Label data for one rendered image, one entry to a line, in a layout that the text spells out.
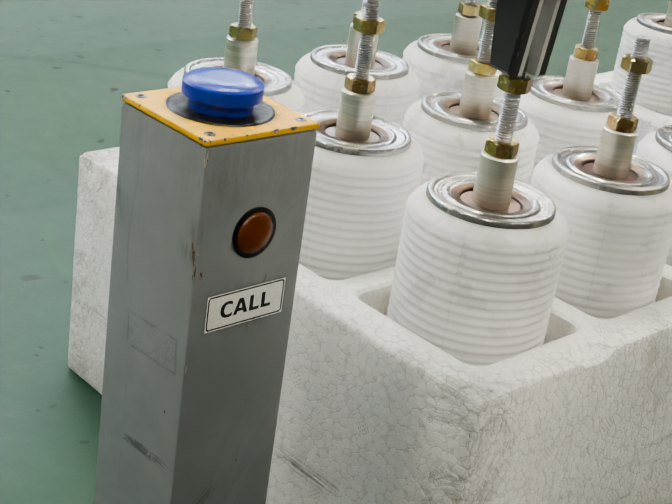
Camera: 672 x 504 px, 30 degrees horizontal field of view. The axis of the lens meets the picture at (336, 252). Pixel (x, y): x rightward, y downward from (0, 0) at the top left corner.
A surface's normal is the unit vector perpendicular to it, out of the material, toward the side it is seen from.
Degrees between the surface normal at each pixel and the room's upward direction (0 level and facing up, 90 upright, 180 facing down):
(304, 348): 90
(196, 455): 90
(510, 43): 90
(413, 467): 90
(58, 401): 0
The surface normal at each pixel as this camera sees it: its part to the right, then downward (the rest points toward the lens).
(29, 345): 0.14, -0.90
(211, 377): 0.67, 0.39
